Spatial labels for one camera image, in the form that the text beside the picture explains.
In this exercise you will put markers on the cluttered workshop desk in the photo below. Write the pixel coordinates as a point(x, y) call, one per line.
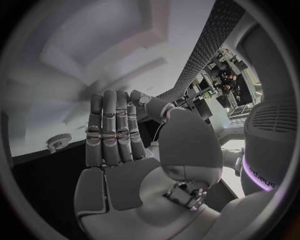
point(206, 97)

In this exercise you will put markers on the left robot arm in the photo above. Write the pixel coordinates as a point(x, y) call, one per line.
point(231, 156)

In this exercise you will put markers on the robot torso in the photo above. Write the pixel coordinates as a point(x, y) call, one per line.
point(269, 142)

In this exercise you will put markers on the toothed gear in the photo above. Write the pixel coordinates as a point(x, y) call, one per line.
point(58, 140)

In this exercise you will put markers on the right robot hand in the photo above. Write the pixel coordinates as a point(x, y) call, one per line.
point(122, 187)

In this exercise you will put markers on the person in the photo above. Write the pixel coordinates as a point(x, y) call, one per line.
point(226, 78)

